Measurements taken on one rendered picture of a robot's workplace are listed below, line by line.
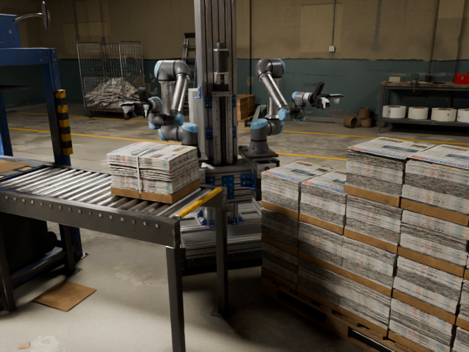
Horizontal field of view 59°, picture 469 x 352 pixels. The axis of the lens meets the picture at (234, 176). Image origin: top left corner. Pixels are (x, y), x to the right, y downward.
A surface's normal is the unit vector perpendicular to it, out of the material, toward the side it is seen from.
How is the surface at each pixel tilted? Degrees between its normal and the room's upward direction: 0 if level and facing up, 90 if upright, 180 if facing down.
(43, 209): 90
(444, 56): 90
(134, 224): 90
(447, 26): 90
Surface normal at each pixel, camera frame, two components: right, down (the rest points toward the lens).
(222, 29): 0.23, 0.29
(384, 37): -0.41, 0.27
